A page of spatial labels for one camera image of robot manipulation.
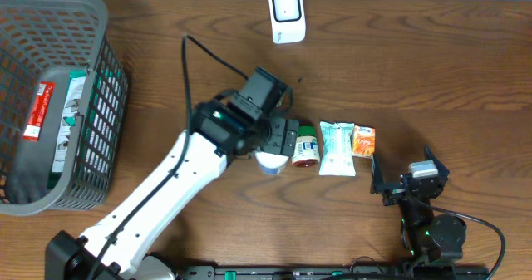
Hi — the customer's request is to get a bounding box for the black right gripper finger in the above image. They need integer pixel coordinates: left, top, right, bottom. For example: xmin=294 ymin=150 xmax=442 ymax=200
xmin=424 ymin=145 xmax=450 ymax=178
xmin=370 ymin=154 xmax=403 ymax=194

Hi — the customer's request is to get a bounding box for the green lid jar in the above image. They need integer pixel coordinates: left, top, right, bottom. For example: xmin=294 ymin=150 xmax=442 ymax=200
xmin=292 ymin=125 xmax=320 ymax=168

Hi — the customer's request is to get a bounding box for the white round tub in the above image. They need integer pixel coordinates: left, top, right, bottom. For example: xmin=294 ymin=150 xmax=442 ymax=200
xmin=254 ymin=151 xmax=289 ymax=175

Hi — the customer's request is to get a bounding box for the green white wipes pack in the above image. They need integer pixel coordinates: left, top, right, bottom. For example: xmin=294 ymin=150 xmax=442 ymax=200
xmin=318 ymin=121 xmax=356 ymax=177

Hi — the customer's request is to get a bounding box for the orange Kleenex tissue pack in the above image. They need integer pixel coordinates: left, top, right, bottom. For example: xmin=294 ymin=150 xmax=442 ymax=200
xmin=352 ymin=125 xmax=376 ymax=158

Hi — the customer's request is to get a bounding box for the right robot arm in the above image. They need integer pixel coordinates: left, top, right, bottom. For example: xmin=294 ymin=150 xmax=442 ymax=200
xmin=370 ymin=147 xmax=466 ymax=263

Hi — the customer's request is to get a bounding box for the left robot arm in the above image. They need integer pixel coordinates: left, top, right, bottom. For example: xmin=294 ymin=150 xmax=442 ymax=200
xmin=44 ymin=67 xmax=298 ymax=279

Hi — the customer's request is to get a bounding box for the white barcode scanner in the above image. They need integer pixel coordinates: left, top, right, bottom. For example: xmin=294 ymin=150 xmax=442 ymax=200
xmin=268 ymin=0 xmax=307 ymax=44

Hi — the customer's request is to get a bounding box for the grey plastic shopping basket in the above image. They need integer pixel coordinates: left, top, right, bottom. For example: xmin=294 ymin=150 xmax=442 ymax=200
xmin=1 ymin=0 xmax=131 ymax=216

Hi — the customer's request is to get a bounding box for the red snack package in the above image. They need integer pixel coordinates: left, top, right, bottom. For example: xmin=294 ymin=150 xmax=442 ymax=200
xmin=22 ymin=81 xmax=55 ymax=142

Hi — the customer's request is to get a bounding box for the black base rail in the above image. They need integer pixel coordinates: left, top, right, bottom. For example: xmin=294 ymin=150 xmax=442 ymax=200
xmin=175 ymin=264 xmax=489 ymax=280

